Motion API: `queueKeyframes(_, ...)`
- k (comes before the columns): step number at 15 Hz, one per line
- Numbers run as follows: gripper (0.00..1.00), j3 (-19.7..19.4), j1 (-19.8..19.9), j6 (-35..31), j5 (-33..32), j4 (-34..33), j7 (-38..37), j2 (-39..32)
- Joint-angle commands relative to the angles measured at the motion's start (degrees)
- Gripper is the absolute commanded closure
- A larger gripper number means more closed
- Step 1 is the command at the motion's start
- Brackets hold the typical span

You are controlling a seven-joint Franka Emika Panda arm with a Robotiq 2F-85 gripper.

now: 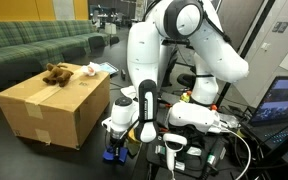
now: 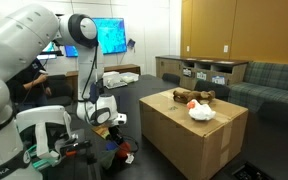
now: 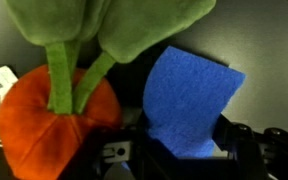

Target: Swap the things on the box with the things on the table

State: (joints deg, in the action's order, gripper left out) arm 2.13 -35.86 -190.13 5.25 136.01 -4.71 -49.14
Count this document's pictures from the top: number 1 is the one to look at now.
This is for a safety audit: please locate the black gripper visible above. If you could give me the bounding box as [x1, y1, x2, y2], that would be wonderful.
[107, 134, 125, 159]

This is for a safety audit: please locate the blue sponge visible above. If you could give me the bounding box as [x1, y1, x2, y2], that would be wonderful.
[102, 145, 129, 164]

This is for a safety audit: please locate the brown plush moose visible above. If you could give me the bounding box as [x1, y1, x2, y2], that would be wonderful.
[42, 62, 75, 88]

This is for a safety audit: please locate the large cardboard box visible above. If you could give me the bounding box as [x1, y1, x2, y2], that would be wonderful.
[0, 62, 112, 151]

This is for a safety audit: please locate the black orange-tipped tool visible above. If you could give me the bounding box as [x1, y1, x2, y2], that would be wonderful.
[157, 125, 171, 133]

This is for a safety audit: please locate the white VR controller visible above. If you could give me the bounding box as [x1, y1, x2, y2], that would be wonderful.
[162, 132, 188, 173]

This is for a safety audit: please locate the black equipment tray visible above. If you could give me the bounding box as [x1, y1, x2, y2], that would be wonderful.
[146, 132, 231, 178]

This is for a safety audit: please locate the white VR headset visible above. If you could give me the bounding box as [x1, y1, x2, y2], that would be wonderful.
[167, 101, 223, 135]

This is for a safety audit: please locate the white-framed tablet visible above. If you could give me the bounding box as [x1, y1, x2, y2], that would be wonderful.
[98, 61, 121, 76]

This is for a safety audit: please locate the yellow bottle orange cap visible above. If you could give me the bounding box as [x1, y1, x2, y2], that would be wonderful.
[179, 90, 194, 104]

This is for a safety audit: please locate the black office chair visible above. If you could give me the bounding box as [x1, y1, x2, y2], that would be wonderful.
[176, 72, 199, 89]

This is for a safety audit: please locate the clear plastic wrapper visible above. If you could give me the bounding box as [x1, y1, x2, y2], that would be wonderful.
[218, 111, 242, 130]

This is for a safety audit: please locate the white background chair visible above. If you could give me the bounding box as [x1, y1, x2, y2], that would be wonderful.
[104, 22, 118, 36]

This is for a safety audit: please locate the green plaid sofa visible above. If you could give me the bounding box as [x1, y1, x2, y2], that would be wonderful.
[0, 19, 111, 93]

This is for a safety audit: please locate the open black laptop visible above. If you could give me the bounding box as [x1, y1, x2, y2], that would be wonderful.
[247, 75, 288, 161]

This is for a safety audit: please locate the black tripod pole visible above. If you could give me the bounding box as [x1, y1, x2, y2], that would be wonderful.
[214, 0, 278, 108]

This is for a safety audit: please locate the grey door sign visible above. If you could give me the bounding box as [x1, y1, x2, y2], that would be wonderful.
[272, 20, 288, 34]

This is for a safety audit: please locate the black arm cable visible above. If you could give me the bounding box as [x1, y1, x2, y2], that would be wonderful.
[110, 0, 233, 149]

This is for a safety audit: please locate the white light switch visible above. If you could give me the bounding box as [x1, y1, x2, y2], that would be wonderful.
[261, 40, 272, 51]

